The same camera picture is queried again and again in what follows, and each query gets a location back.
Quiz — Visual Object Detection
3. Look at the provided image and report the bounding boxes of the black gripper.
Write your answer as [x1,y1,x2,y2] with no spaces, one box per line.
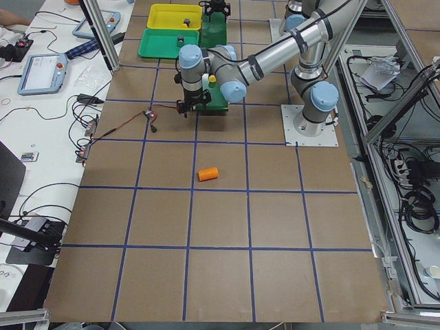
[174,74,210,113]
[199,0,230,16]

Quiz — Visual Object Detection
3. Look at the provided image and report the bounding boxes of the green push button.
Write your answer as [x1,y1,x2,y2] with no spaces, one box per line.
[177,34,185,47]

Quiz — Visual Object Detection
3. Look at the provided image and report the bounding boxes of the plain orange cylinder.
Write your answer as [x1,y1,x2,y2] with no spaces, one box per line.
[197,166,219,182]

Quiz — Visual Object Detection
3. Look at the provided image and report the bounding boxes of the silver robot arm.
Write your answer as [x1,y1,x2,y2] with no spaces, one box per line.
[175,1,366,137]

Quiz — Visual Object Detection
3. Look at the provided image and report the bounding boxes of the green conveyor belt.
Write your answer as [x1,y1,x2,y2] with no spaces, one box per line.
[196,12,228,111]

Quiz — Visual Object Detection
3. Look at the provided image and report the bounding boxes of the yellow tray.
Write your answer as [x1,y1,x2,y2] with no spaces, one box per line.
[146,3,202,30]

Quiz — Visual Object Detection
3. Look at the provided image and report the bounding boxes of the small controller circuit board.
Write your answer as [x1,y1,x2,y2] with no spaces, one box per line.
[144,109,157,122]

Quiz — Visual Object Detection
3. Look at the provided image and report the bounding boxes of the green tray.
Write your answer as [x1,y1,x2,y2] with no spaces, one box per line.
[138,28,199,59]

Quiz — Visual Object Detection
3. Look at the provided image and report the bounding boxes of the blue teach pendant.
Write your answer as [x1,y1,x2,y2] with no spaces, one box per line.
[71,10,122,39]
[17,53,68,96]

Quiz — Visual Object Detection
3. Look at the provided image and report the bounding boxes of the black power adapter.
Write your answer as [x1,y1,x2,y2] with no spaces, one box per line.
[76,93,104,105]

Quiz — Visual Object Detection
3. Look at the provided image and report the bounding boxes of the blue plaid umbrella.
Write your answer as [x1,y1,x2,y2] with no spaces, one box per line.
[65,39,100,60]

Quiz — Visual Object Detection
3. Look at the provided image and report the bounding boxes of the red black wire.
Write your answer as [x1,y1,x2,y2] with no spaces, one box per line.
[91,104,179,142]

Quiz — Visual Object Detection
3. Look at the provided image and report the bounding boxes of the aluminium frame post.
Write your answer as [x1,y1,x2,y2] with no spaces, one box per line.
[79,0,120,72]

